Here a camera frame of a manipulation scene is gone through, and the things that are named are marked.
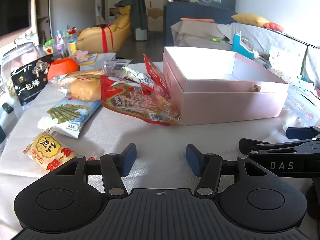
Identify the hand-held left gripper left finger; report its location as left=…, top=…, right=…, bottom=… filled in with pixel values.
left=51, top=143, right=137, bottom=197

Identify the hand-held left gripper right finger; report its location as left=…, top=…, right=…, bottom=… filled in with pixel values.
left=185, top=144, right=272, bottom=197

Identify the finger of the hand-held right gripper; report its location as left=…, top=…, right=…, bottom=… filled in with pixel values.
left=286, top=126, right=320, bottom=139
left=239, top=132, right=320, bottom=153

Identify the pink cardboard box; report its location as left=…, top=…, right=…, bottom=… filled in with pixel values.
left=162, top=46, right=290, bottom=126

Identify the large red snack bag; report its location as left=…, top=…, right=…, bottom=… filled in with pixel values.
left=101, top=74, right=184, bottom=126

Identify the green striped snack packet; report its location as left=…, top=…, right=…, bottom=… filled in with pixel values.
left=37, top=97, right=102, bottom=138

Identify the small bread packet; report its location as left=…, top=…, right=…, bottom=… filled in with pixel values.
left=51, top=76, right=103, bottom=102

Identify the yellow round-print snack packet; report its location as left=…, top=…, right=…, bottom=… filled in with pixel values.
left=24, top=131, right=95, bottom=174

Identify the small red snack packet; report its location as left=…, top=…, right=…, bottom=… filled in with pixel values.
left=143, top=54, right=171, bottom=98

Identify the cartoon printed mat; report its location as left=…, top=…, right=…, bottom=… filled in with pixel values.
left=284, top=84, right=320, bottom=128

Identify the white tablecloth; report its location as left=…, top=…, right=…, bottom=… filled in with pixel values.
left=0, top=60, right=320, bottom=230

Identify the teal paper box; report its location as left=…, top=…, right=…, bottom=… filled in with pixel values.
left=297, top=75, right=315, bottom=90

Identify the cartoon printed paper box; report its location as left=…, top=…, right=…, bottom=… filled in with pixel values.
left=269, top=46, right=304, bottom=77

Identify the teal white toy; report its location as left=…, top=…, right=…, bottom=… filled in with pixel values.
left=232, top=31, right=260, bottom=60

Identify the white side table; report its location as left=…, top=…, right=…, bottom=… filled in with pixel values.
left=79, top=52, right=117, bottom=70

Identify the orange pillow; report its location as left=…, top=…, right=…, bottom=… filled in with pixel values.
left=264, top=22, right=285, bottom=32

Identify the pink plush toy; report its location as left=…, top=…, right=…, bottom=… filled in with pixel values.
left=71, top=50, right=89, bottom=63

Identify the orange pumpkin bucket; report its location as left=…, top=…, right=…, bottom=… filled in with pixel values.
left=47, top=58, right=80, bottom=80

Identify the grey covered sofa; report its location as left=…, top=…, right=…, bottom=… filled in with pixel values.
left=170, top=20, right=320, bottom=90

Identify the yellow sofa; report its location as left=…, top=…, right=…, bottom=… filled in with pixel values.
left=76, top=5, right=132, bottom=53

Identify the red ribbon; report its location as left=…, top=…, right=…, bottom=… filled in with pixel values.
left=97, top=24, right=114, bottom=53

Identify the yellow pillow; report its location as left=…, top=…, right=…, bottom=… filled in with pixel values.
left=231, top=13, right=270, bottom=28

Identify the white floor appliance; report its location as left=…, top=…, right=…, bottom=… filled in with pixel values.
left=135, top=29, right=149, bottom=42

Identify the black snack bag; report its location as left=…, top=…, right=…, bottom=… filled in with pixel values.
left=10, top=54, right=54, bottom=106

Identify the clear colourful bottle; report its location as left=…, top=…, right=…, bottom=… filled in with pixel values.
left=55, top=30, right=64, bottom=53

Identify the red-topped toy bottle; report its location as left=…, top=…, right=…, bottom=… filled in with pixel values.
left=64, top=25, right=78, bottom=52

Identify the beige chair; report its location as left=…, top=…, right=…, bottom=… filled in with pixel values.
left=147, top=8, right=164, bottom=32

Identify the blue cabinet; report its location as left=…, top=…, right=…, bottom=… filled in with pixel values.
left=164, top=2, right=238, bottom=47

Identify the dark hanging coat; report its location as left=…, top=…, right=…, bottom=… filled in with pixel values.
left=114, top=0, right=148, bottom=30

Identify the glass jar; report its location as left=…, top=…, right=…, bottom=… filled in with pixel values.
left=0, top=34, right=40, bottom=100

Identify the wooden shelf unit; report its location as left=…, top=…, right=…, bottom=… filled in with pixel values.
left=35, top=0, right=50, bottom=43

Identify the black television screen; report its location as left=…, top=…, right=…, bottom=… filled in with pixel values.
left=0, top=0, right=33, bottom=38

